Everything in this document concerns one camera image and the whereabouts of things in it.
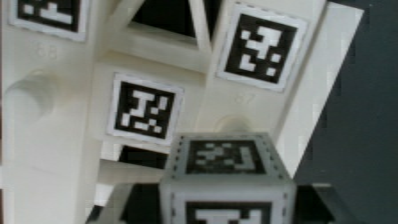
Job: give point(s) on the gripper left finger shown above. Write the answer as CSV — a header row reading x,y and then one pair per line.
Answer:
x,y
132,207

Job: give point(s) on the white chair back frame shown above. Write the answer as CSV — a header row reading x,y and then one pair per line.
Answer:
x,y
264,45

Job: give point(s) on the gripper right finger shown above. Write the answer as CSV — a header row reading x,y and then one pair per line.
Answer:
x,y
320,208

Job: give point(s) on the white tagged cube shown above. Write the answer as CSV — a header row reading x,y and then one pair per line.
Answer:
x,y
226,185

